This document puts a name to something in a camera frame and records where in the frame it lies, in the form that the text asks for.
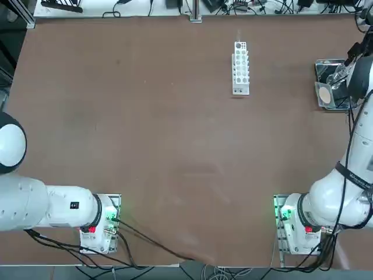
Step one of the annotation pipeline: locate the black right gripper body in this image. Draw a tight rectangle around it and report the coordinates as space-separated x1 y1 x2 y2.
345 41 368 67

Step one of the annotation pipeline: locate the glass alcohol lamp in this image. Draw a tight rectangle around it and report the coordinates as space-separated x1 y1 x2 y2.
326 64 350 88

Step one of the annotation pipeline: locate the steel tray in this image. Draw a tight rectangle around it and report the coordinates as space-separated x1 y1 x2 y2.
315 59 359 111

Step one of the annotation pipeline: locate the white test tube rack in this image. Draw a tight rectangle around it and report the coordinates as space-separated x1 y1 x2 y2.
232 41 251 96

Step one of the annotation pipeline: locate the large black ridged power supply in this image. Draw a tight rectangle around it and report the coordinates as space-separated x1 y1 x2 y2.
202 0 228 13

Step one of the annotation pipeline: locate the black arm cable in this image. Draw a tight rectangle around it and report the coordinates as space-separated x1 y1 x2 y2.
332 8 373 234

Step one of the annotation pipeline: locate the white cable bundle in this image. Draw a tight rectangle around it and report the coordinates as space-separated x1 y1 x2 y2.
200 264 252 280

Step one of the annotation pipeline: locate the aluminium corner rail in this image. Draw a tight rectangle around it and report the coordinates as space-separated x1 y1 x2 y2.
5 0 36 30

